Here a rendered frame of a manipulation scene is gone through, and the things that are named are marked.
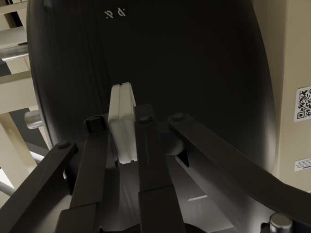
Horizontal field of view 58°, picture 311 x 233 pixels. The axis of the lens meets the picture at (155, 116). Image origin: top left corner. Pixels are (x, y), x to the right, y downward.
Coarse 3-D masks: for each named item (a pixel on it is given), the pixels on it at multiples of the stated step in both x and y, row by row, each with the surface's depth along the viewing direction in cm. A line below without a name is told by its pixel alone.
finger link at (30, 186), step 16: (64, 144) 14; (48, 160) 13; (64, 160) 13; (32, 176) 12; (48, 176) 12; (16, 192) 12; (32, 192) 11; (48, 192) 12; (64, 192) 13; (0, 208) 11; (16, 208) 11; (32, 208) 11; (48, 208) 12; (64, 208) 13; (0, 224) 10; (16, 224) 10; (32, 224) 11; (48, 224) 12
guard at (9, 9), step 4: (8, 0) 75; (20, 0) 75; (12, 4) 75; (16, 4) 75; (20, 4) 75; (24, 4) 75; (0, 8) 75; (4, 8) 75; (8, 8) 75; (12, 8) 75; (16, 8) 75; (20, 8) 75; (24, 8) 75; (0, 12) 75; (4, 12) 75; (8, 12) 76
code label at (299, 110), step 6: (300, 90) 52; (306, 90) 52; (300, 96) 53; (306, 96) 53; (300, 102) 53; (306, 102) 54; (300, 108) 54; (306, 108) 54; (294, 114) 55; (300, 114) 55; (306, 114) 55; (294, 120) 55; (300, 120) 56
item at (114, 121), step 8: (112, 88) 21; (120, 88) 21; (112, 96) 19; (120, 96) 19; (112, 104) 18; (120, 104) 18; (112, 112) 17; (120, 112) 17; (112, 120) 16; (120, 120) 16; (112, 128) 16; (120, 128) 16; (120, 136) 16; (120, 144) 16; (120, 152) 16; (128, 152) 17; (120, 160) 17; (128, 160) 17
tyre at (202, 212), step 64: (64, 0) 32; (128, 0) 31; (192, 0) 31; (64, 64) 30; (128, 64) 30; (192, 64) 30; (256, 64) 32; (64, 128) 31; (256, 128) 32; (128, 192) 33; (192, 192) 34
